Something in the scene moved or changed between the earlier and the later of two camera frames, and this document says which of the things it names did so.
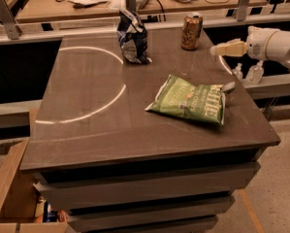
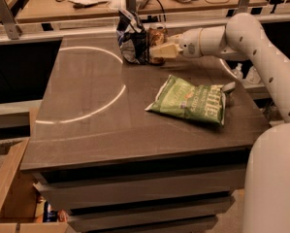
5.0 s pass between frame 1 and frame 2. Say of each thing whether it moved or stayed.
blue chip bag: stayed
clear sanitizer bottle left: stayed
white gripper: moved
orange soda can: moved
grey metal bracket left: stayed
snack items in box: stayed
